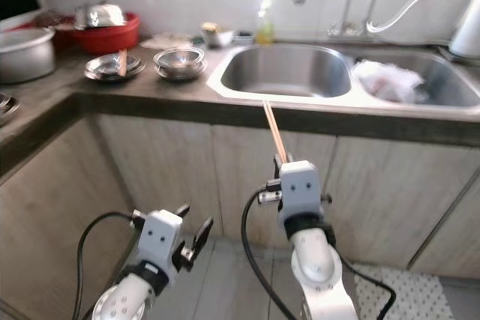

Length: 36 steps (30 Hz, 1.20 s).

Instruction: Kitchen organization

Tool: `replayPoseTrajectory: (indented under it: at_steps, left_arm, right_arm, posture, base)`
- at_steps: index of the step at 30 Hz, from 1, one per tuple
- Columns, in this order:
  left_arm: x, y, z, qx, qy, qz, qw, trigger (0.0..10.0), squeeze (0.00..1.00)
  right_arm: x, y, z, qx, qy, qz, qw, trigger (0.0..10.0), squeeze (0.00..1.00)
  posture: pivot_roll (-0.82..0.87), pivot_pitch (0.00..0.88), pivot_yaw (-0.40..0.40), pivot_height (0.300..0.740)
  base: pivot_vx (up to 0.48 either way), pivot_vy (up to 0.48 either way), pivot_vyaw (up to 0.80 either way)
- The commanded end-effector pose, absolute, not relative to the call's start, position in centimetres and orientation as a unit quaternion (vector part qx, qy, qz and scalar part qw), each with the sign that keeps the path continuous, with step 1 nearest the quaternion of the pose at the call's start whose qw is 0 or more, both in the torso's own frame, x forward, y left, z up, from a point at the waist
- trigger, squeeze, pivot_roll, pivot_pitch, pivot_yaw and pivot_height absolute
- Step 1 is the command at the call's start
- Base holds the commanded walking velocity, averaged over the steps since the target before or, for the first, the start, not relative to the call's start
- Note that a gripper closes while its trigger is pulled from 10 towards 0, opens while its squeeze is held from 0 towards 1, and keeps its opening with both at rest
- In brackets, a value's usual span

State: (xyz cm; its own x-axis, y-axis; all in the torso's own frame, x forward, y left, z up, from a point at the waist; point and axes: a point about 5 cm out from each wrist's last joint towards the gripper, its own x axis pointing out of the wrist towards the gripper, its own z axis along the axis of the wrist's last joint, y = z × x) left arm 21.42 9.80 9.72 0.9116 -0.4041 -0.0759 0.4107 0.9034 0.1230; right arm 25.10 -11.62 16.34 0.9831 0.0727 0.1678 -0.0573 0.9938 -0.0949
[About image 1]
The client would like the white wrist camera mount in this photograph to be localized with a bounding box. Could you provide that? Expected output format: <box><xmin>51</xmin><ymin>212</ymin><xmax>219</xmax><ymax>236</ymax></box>
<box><xmin>277</xmin><ymin>160</ymin><xmax>325</xmax><ymax>220</ymax></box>
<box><xmin>141</xmin><ymin>209</ymin><xmax>186</xmax><ymax>273</ymax></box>

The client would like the small steel dish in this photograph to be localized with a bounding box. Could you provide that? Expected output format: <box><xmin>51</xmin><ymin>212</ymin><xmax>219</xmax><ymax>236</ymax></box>
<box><xmin>0</xmin><ymin>94</ymin><xmax>20</xmax><ymax>127</ymax></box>

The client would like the large steel pot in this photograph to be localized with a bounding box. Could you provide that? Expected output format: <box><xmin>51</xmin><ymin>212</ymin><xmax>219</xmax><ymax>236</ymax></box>
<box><xmin>0</xmin><ymin>27</ymin><xmax>58</xmax><ymax>85</ymax></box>

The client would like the stainless steel double sink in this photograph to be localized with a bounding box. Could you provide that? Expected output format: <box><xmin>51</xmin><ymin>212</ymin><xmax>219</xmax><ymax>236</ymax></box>
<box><xmin>205</xmin><ymin>41</ymin><xmax>480</xmax><ymax>118</ymax></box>

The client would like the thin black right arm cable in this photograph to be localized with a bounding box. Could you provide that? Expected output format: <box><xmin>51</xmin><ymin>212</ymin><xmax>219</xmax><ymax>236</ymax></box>
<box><xmin>340</xmin><ymin>255</ymin><xmax>398</xmax><ymax>320</ymax></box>

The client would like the red plastic basin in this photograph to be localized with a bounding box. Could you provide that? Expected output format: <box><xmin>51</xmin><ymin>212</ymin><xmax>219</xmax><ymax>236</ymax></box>
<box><xmin>55</xmin><ymin>11</ymin><xmax>143</xmax><ymax>55</ymax></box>

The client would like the dark red plate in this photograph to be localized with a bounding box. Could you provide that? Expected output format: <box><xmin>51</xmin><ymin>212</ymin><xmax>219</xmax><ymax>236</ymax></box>
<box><xmin>31</xmin><ymin>9</ymin><xmax>77</xmax><ymax>30</ymax></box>

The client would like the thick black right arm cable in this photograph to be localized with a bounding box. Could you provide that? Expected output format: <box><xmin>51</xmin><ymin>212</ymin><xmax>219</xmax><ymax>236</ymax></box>
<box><xmin>241</xmin><ymin>189</ymin><xmax>310</xmax><ymax>320</ymax></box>

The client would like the yellow dish soap bottle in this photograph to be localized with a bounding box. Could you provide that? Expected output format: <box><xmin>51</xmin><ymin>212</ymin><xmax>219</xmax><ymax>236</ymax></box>
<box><xmin>254</xmin><ymin>0</ymin><xmax>275</xmax><ymax>44</ymax></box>

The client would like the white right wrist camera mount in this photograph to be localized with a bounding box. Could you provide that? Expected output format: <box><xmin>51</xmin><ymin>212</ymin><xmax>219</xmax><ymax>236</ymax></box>
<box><xmin>277</xmin><ymin>160</ymin><xmax>325</xmax><ymax>220</ymax></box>

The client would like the plain chrome gooseneck faucet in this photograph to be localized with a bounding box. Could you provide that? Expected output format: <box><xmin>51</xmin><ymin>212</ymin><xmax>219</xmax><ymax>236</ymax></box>
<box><xmin>363</xmin><ymin>0</ymin><xmax>384</xmax><ymax>37</ymax></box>

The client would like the small white bowl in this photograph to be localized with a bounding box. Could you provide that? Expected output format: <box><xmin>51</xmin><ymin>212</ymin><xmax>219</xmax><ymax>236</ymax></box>
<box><xmin>200</xmin><ymin>22</ymin><xmax>234</xmax><ymax>48</ymax></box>

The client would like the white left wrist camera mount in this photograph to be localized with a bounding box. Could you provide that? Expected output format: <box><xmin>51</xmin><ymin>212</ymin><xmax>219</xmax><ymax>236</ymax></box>
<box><xmin>141</xmin><ymin>209</ymin><xmax>186</xmax><ymax>273</ymax></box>

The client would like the crumpled white plastic bag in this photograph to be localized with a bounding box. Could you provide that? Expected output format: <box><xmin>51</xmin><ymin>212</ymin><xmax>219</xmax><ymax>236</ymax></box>
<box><xmin>351</xmin><ymin>58</ymin><xmax>428</xmax><ymax>104</ymax></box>

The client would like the white patterned floor mat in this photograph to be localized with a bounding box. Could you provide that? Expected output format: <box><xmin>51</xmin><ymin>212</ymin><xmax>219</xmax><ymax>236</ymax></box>
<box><xmin>351</xmin><ymin>262</ymin><xmax>456</xmax><ymax>320</ymax></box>

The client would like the beige dish cloth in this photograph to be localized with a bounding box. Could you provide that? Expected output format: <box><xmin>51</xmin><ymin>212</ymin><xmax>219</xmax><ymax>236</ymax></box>
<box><xmin>140</xmin><ymin>33</ymin><xmax>197</xmax><ymax>52</ymax></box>

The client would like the flat wooden stick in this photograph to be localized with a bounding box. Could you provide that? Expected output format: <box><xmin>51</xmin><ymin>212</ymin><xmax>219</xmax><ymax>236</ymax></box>
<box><xmin>117</xmin><ymin>48</ymin><xmax>129</xmax><ymax>78</ymax></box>

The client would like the shallow steel bowl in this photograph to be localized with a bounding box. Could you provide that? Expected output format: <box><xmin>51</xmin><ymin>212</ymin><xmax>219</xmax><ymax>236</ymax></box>
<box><xmin>154</xmin><ymin>61</ymin><xmax>209</xmax><ymax>82</ymax></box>

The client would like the light wood side cabinet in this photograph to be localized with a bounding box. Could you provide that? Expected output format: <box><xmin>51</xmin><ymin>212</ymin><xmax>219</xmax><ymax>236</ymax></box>
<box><xmin>0</xmin><ymin>114</ymin><xmax>122</xmax><ymax>320</ymax></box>

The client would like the wooden chopstick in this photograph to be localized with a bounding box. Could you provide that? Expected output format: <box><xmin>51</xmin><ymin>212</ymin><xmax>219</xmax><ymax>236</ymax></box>
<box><xmin>265</xmin><ymin>100</ymin><xmax>290</xmax><ymax>165</ymax></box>
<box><xmin>262</xmin><ymin>100</ymin><xmax>284</xmax><ymax>164</ymax></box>

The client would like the white electric kettle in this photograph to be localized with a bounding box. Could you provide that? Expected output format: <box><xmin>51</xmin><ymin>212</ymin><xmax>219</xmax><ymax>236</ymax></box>
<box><xmin>439</xmin><ymin>4</ymin><xmax>480</xmax><ymax>66</ymax></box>

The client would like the upturned steel bowl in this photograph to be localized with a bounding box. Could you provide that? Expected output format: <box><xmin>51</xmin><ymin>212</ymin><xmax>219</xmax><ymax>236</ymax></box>
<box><xmin>74</xmin><ymin>3</ymin><xmax>128</xmax><ymax>31</ymax></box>

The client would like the deep steel bowl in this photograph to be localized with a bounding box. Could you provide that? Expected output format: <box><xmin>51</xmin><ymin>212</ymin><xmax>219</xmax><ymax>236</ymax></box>
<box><xmin>154</xmin><ymin>46</ymin><xmax>207</xmax><ymax>70</ymax></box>

